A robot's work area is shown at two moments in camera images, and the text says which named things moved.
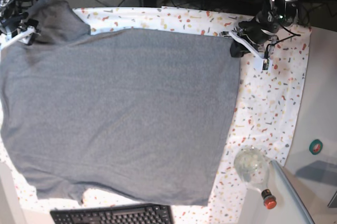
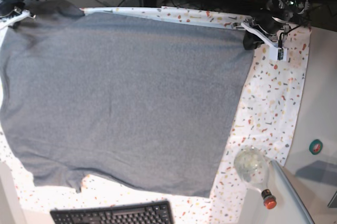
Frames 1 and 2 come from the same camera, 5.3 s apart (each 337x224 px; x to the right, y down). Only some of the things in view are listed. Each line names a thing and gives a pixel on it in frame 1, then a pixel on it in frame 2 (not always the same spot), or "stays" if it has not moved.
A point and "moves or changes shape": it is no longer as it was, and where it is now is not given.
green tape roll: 315,146 stays
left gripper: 13,21 to 7,6
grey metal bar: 293,191 stays
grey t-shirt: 133,115 moves or changes shape
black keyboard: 156,214 stays
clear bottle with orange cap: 252,165 stays
